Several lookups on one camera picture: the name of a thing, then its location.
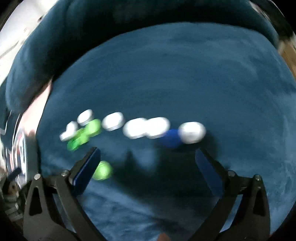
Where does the green bottle cap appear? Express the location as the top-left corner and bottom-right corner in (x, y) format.
(84, 119), (101, 137)
(67, 128), (90, 151)
(92, 161), (113, 181)

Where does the blue bottle cap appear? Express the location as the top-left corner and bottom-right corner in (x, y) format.
(160, 129), (183, 149)

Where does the white bottle cap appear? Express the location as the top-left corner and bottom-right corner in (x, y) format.
(145, 117), (170, 139)
(178, 121), (206, 144)
(122, 118), (147, 139)
(77, 109), (93, 126)
(102, 112), (125, 131)
(59, 121), (78, 142)

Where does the dark blue velvet blanket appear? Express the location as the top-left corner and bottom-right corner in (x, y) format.
(1, 1), (295, 240)

